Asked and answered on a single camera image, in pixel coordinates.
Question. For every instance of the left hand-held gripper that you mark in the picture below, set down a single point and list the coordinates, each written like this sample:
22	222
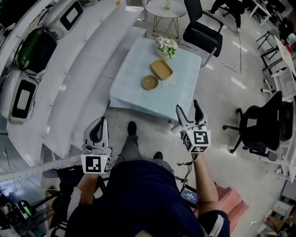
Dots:
94	163

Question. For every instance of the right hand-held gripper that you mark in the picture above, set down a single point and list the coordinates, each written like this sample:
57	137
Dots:
200	137

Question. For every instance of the rectangular brown container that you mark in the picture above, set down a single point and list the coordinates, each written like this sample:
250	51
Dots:
162	70

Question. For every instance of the person's left forearm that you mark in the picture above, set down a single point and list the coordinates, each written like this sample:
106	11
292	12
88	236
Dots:
86	187

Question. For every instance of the person's right forearm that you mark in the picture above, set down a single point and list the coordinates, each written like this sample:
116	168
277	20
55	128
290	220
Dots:
205	180

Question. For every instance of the person's left leg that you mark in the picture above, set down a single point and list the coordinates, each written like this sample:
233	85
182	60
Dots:
131	148

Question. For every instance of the person's leg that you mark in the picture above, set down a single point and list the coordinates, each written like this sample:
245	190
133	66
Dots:
131	148
162	159

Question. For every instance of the person's right leg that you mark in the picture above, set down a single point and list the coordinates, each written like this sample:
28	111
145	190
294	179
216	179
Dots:
162	159

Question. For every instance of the round brown bowl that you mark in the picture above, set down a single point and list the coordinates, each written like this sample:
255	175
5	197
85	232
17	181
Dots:
149	82

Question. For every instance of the light blue cloth table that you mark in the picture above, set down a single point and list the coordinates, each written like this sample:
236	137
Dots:
129	90

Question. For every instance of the white stepped bench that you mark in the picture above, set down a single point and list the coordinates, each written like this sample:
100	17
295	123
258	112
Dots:
76	76

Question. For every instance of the black swivel office chair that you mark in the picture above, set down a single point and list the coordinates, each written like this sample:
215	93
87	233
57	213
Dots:
261	129

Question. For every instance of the potted pink flowers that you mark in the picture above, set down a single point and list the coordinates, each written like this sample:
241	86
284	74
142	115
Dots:
166	45

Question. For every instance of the small black screen device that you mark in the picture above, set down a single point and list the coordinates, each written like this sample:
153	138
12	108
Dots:
189	195

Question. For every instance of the person's navy clothed torso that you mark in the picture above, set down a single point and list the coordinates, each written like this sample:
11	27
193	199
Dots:
143	199

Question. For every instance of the black cantilever chair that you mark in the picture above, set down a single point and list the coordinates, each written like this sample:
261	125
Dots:
201	34

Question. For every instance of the white device with dark screen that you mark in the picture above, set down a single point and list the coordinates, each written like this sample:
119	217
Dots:
14	97
57	17

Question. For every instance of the pink cushion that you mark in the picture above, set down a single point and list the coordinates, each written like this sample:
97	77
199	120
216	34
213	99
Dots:
233	203

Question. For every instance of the black device with green light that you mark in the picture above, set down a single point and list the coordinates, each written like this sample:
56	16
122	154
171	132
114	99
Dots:
25	209

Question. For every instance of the green and black device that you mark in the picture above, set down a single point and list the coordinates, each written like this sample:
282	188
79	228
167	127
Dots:
34	52

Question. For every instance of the round white side table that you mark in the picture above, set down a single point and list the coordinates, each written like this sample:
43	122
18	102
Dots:
159	9

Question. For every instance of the white desk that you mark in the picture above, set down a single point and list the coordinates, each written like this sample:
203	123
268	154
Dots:
286	54

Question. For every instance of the green bottle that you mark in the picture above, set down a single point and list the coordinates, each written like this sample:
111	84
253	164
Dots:
167	4

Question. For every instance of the white perforated rail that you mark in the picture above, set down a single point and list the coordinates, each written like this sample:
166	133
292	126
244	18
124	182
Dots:
34	169

